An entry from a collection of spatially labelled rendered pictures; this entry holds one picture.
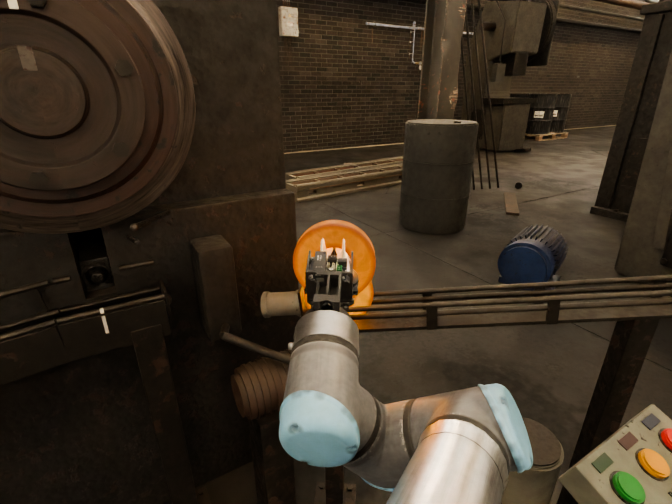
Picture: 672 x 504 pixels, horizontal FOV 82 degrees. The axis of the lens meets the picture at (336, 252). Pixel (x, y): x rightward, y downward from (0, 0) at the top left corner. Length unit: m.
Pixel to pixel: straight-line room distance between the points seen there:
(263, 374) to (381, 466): 0.46
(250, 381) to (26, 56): 0.69
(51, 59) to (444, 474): 0.70
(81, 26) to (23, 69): 0.10
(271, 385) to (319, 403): 0.49
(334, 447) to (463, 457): 0.14
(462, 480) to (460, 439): 0.05
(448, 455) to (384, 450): 0.14
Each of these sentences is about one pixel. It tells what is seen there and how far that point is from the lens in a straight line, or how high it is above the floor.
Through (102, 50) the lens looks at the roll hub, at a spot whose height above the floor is 1.17.
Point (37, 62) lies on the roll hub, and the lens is 0.72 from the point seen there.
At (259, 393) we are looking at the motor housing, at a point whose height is 0.50.
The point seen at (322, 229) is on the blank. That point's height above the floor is 0.89.
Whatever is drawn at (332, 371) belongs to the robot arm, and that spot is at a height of 0.82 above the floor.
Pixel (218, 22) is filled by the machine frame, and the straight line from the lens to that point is 1.02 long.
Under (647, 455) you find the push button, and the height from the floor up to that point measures 0.61.
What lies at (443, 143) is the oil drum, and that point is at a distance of 3.17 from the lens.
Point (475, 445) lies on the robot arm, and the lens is 0.43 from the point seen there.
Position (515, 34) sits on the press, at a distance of 8.29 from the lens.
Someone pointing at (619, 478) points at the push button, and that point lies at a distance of 0.75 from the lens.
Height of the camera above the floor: 1.12
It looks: 23 degrees down
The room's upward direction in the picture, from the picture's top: straight up
